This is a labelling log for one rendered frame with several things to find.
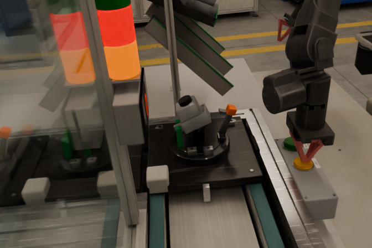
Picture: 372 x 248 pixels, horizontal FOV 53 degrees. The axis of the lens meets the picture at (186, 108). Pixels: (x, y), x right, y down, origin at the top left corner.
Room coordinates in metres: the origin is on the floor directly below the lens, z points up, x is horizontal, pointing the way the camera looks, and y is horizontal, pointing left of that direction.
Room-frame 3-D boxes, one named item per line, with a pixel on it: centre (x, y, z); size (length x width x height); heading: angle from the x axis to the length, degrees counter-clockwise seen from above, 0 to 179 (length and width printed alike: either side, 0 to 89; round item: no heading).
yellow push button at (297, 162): (0.63, -0.24, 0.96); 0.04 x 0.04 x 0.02
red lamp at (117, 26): (0.51, 0.09, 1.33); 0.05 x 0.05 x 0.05
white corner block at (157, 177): (0.60, 0.07, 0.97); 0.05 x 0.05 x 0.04; 2
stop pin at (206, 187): (0.58, -0.03, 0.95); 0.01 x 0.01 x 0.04; 2
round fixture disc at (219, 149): (0.70, -0.02, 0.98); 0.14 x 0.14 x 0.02
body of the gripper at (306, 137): (0.63, -0.25, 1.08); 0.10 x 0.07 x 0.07; 2
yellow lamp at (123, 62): (0.51, 0.09, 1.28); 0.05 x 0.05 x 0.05
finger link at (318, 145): (0.64, -0.25, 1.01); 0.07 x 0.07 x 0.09; 2
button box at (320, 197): (0.63, -0.24, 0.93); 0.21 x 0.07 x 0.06; 2
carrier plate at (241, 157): (0.70, -0.02, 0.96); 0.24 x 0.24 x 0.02; 2
